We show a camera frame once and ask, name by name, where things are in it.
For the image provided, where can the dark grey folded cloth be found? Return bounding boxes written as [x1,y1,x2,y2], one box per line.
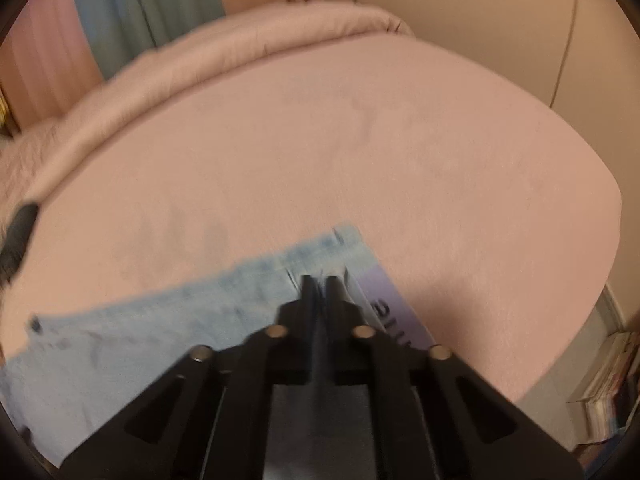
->
[0,202,42,287]

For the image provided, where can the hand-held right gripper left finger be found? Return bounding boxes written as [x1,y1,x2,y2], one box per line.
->
[60,274,321,480]

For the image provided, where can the lavender printed card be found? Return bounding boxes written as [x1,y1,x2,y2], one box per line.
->
[345,259,437,354]

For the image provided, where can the pink duvet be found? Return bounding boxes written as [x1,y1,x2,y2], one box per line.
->
[20,0,416,202]

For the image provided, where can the bed with pink sheet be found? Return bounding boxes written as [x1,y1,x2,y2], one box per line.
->
[0,35,624,411]

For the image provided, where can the light blue denim pants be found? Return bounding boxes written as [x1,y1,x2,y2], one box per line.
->
[0,222,381,461]

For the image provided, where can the teal curtain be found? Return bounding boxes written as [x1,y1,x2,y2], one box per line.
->
[67,0,227,81]

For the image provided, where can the stack of books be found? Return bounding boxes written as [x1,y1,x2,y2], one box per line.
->
[567,327,640,447]

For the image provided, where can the thin wall cable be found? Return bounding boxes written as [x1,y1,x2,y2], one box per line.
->
[547,0,592,111]

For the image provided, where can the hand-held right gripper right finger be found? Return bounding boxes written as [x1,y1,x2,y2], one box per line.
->
[324,276,584,480]

